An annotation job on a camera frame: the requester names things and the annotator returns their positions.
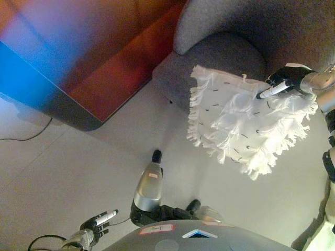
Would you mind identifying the silver left robot leg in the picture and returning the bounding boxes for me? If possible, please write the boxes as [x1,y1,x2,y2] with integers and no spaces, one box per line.
[132,149,165,213]

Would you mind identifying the grey fabric armchair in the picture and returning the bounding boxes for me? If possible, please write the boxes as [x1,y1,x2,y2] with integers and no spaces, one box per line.
[153,0,335,119]

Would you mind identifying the silver robot leg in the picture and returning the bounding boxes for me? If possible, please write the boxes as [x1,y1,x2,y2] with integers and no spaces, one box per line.
[132,149,165,213]
[185,199,224,223]

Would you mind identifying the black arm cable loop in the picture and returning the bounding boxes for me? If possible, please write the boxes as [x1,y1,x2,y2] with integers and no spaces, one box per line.
[27,234,68,251]

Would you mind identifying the thin black leg cable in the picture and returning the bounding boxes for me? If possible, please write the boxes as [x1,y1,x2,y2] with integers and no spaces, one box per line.
[108,218,132,226]

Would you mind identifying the black robot hip section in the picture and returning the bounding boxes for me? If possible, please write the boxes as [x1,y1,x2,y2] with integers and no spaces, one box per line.
[130,200,200,227]

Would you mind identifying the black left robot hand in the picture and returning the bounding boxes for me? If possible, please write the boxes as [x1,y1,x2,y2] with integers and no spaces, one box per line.
[79,209,119,243]

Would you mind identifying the grey robot torso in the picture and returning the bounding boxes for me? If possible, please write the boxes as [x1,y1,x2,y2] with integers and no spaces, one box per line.
[102,219,299,251]

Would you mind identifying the white fringed pillow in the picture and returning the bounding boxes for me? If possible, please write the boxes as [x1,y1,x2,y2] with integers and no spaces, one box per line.
[186,64,319,182]

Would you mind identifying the black floor cable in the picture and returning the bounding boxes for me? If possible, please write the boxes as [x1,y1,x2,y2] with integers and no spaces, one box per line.
[0,117,53,141]

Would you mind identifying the silver right robot leg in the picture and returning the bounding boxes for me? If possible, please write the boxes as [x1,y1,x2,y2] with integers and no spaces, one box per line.
[185,199,224,223]

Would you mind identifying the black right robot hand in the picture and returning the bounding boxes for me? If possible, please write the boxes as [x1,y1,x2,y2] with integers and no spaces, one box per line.
[256,63,316,100]

